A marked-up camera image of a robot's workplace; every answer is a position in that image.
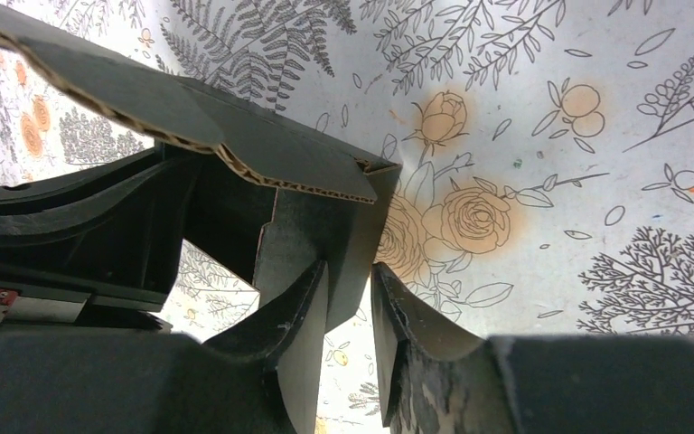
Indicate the floral tablecloth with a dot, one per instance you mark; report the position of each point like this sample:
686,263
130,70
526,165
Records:
546,154

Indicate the black paper box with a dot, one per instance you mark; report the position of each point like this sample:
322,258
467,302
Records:
332,198

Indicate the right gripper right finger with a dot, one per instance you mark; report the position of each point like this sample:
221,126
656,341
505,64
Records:
436,377

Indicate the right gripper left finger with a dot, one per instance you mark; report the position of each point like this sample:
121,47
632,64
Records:
259,376

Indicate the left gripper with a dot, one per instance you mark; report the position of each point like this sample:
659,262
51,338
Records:
101,247

